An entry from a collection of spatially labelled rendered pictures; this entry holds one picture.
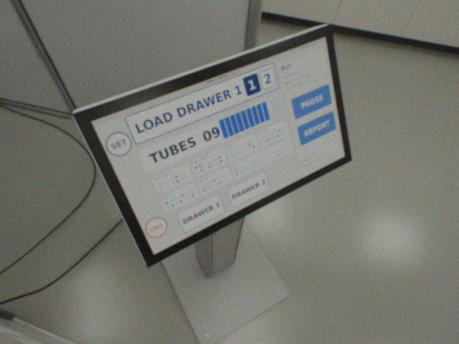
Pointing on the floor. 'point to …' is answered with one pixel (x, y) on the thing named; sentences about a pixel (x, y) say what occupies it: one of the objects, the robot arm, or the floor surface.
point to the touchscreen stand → (224, 282)
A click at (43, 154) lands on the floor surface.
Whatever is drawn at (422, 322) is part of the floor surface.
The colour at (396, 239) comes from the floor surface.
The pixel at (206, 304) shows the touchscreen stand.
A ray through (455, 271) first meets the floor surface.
